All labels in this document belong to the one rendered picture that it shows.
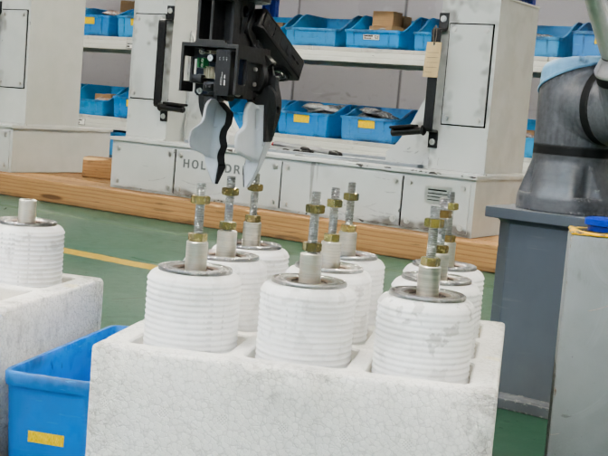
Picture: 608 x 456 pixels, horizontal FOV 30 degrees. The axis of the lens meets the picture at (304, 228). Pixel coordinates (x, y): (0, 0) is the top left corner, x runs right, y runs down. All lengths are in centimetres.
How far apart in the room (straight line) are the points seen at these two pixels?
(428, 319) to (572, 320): 25
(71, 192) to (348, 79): 703
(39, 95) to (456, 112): 186
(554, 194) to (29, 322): 79
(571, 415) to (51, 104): 362
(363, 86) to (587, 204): 927
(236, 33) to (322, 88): 996
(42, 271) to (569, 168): 77
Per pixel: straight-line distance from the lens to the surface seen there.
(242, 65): 120
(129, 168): 412
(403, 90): 1071
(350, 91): 1100
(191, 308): 112
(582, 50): 610
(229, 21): 122
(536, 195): 171
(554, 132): 172
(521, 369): 174
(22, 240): 143
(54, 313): 140
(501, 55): 347
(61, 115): 473
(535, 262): 171
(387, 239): 342
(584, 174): 172
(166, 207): 391
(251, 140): 123
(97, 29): 794
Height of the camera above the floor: 42
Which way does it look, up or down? 6 degrees down
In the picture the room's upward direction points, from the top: 5 degrees clockwise
